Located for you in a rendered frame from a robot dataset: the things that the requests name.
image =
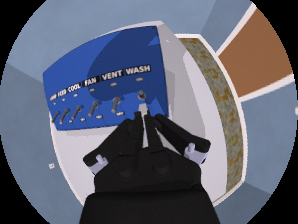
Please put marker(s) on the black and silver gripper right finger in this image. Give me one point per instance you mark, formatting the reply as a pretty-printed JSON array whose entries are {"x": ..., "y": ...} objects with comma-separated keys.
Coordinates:
[{"x": 192, "y": 147}]

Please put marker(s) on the blue switch console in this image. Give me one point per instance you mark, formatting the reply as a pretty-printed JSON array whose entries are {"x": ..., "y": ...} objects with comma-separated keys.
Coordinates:
[{"x": 114, "y": 67}]

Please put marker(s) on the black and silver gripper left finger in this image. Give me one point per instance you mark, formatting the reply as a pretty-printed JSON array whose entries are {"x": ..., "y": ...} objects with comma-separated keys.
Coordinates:
[{"x": 110, "y": 148}]

